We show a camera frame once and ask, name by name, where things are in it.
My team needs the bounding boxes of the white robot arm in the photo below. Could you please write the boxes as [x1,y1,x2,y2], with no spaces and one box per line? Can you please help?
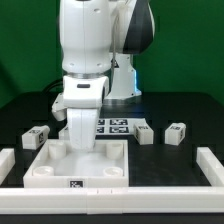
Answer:
[59,0,155,151]

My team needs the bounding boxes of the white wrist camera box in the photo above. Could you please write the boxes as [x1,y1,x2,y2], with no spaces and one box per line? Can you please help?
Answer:
[52,93,66,121]

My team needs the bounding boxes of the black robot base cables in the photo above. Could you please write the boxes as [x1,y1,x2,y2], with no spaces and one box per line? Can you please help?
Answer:
[41,79,65,93]

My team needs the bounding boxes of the white sheet with markers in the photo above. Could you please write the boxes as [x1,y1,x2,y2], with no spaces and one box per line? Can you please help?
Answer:
[95,118,146,135]

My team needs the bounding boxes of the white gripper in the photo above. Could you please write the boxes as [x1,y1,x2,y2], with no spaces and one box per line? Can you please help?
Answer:
[63,76,109,151]

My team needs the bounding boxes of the white U-shaped fence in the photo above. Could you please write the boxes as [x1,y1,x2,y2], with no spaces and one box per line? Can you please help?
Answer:
[0,146,224,216]

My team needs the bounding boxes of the white square tabletop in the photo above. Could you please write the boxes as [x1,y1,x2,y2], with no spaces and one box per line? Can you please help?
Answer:
[23,139,129,188]

